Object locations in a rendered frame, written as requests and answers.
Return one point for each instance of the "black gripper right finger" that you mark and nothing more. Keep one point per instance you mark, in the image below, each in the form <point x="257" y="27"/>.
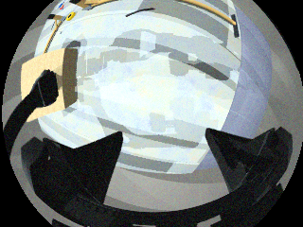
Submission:
<point x="235" y="155"/>

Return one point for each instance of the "yellow ring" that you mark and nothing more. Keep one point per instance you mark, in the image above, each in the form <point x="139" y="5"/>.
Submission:
<point x="70" y="16"/>

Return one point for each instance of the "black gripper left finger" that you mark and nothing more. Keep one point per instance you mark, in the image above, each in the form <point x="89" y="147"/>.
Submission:
<point x="92" y="165"/>

